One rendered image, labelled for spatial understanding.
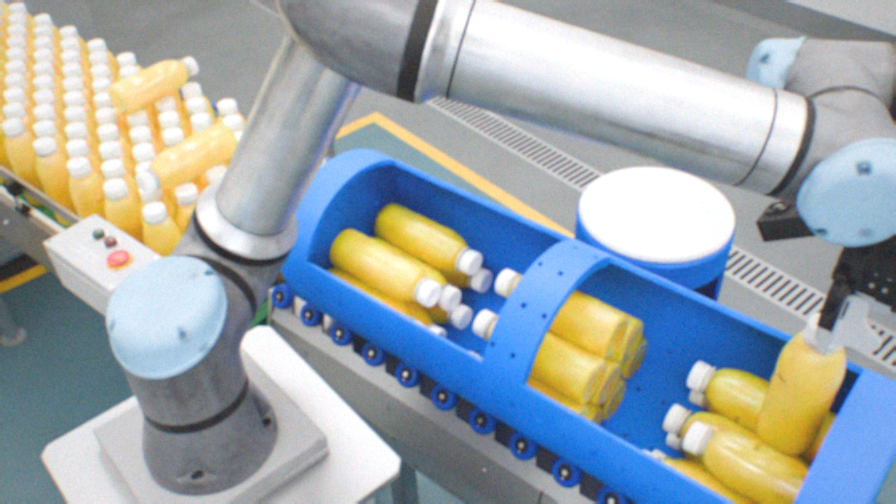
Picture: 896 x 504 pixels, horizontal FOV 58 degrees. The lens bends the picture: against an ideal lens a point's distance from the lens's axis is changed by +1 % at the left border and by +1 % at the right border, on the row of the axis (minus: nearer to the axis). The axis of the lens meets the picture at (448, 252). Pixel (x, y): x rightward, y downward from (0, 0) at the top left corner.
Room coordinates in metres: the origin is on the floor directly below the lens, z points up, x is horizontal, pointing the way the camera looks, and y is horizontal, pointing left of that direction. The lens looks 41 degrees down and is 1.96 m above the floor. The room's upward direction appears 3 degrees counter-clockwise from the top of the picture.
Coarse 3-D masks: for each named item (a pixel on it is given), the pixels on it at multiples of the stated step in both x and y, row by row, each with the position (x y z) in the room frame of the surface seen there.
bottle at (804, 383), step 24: (792, 360) 0.59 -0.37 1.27; (816, 360) 0.58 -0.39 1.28; (840, 360) 0.58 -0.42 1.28; (792, 384) 0.58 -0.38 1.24; (816, 384) 0.56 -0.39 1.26; (840, 384) 0.57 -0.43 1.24; (768, 408) 0.59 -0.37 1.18; (792, 408) 0.57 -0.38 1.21; (816, 408) 0.56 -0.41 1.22; (768, 432) 0.58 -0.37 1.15; (792, 432) 0.57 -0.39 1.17; (816, 432) 0.57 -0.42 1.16
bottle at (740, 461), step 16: (720, 432) 0.60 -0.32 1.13; (736, 432) 0.59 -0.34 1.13; (704, 448) 0.59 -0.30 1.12; (720, 448) 0.57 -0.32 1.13; (736, 448) 0.57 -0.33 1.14; (752, 448) 0.57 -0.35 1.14; (768, 448) 0.57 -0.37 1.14; (720, 464) 0.56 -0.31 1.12; (736, 464) 0.55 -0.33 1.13; (752, 464) 0.55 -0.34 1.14; (768, 464) 0.54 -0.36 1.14; (784, 464) 0.54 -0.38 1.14; (800, 464) 0.54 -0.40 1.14; (720, 480) 0.55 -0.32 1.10; (736, 480) 0.54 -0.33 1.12; (752, 480) 0.53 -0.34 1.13; (768, 480) 0.53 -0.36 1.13; (784, 480) 0.52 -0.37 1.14; (800, 480) 0.52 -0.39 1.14; (752, 496) 0.53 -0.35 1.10; (768, 496) 0.52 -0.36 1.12; (784, 496) 0.51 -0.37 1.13
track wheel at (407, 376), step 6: (402, 366) 0.87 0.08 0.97; (408, 366) 0.86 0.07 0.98; (396, 372) 0.86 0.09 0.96; (402, 372) 0.86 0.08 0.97; (408, 372) 0.86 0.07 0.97; (414, 372) 0.85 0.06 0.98; (420, 372) 0.85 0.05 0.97; (396, 378) 0.86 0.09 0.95; (402, 378) 0.85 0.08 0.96; (408, 378) 0.85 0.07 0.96; (414, 378) 0.84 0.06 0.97; (420, 378) 0.85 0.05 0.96; (402, 384) 0.85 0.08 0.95; (408, 384) 0.84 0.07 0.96; (414, 384) 0.84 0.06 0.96
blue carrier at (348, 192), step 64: (320, 192) 1.01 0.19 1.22; (384, 192) 1.16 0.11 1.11; (448, 192) 1.08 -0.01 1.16; (320, 256) 1.03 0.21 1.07; (512, 256) 1.02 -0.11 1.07; (576, 256) 0.82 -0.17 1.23; (384, 320) 0.83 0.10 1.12; (512, 320) 0.74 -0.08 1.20; (704, 320) 0.80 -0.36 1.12; (448, 384) 0.76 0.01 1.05; (512, 384) 0.69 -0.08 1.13; (640, 384) 0.80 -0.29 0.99; (576, 448) 0.61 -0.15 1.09; (640, 448) 0.70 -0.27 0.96; (832, 448) 0.51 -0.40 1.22
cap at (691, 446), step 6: (696, 426) 0.61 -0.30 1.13; (702, 426) 0.61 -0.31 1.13; (690, 432) 0.60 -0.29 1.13; (696, 432) 0.60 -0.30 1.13; (702, 432) 0.60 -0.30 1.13; (690, 438) 0.60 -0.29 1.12; (696, 438) 0.60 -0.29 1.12; (684, 444) 0.60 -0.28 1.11; (690, 444) 0.59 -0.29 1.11; (696, 444) 0.59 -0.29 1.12; (690, 450) 0.59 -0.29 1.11; (696, 450) 0.59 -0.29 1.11
